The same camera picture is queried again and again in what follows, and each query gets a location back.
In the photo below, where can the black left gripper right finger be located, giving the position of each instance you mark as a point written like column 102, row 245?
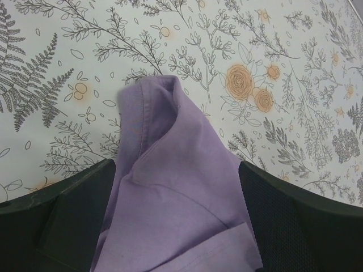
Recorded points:
column 297, row 230

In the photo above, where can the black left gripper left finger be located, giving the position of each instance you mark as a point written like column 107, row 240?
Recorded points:
column 57, row 228

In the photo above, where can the purple t shirt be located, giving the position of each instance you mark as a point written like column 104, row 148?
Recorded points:
column 176, row 203

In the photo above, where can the floral patterned table mat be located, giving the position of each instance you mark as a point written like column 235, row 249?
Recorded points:
column 280, row 81

